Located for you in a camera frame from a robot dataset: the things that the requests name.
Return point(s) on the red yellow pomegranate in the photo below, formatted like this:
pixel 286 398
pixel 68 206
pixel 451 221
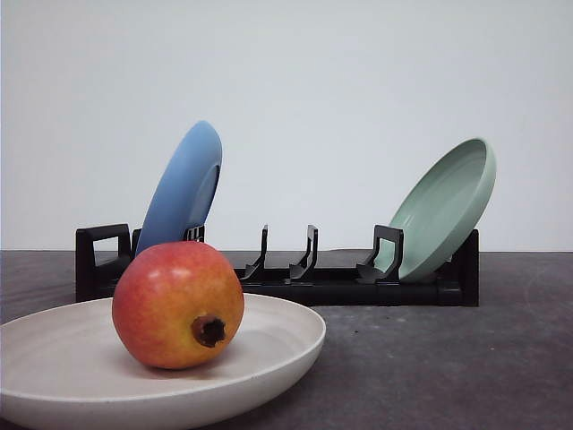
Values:
pixel 178 305

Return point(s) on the white plate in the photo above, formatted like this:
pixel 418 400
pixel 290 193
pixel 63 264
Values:
pixel 65 367

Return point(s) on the blue plate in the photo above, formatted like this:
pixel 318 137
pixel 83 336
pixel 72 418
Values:
pixel 182 198

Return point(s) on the green plate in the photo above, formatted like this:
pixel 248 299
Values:
pixel 444 213

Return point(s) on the black dish rack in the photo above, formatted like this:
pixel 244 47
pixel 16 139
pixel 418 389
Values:
pixel 364 278

